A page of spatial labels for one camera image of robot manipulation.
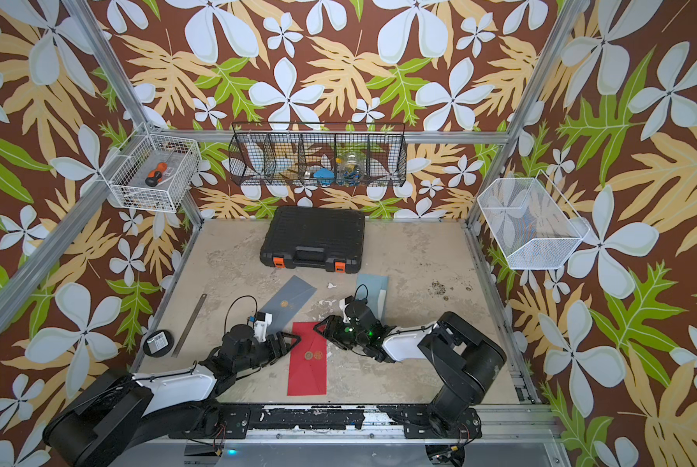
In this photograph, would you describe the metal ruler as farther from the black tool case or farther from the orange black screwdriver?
the orange black screwdriver

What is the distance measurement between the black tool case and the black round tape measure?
14.8 inches

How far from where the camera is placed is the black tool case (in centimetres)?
102

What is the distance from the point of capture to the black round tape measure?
86 centimetres
